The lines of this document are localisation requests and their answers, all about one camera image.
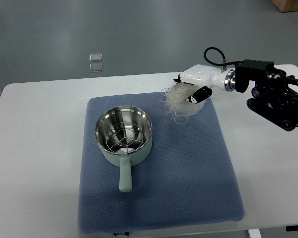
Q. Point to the white vermicelli nest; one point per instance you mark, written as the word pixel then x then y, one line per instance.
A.
pixel 177 108

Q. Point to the cardboard box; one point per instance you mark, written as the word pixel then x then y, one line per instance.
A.
pixel 286 5

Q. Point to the wire steaming rack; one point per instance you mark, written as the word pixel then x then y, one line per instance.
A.
pixel 124 138

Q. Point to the blue textured mat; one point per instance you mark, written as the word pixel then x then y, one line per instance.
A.
pixel 187 179

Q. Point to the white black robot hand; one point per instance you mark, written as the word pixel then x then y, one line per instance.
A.
pixel 205 78

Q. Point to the upper metal floor plate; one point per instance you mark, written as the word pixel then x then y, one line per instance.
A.
pixel 95 57

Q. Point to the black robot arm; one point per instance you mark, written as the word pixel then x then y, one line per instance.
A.
pixel 274 95

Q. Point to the mint green steel pot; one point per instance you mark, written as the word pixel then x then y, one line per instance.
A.
pixel 125 161

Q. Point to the white table leg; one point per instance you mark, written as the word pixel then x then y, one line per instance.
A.
pixel 254 233

